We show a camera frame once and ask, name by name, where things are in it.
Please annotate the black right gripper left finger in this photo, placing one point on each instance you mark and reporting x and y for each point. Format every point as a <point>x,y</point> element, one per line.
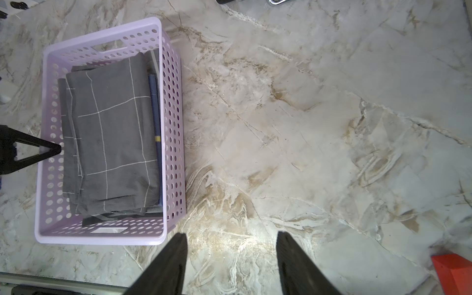
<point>165,275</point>

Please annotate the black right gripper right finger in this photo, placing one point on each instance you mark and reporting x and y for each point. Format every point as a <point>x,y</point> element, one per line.
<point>298,274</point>

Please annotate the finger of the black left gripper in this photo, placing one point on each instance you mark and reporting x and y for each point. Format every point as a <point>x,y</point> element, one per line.
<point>20,150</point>

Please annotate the grey passion pillowcase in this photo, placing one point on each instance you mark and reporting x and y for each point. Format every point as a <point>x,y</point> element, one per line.
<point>91,220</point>

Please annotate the navy blue striped pillowcase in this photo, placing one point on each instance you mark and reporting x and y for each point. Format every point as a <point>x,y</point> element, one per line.
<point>157,130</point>

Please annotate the red block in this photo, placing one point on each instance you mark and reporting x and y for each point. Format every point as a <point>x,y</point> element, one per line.
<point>454,273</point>

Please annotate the dark grey lined pillowcase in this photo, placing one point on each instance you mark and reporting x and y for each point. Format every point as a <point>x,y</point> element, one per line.
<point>112,164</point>

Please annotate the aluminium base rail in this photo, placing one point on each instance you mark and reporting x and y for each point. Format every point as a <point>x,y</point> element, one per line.
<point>13,284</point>

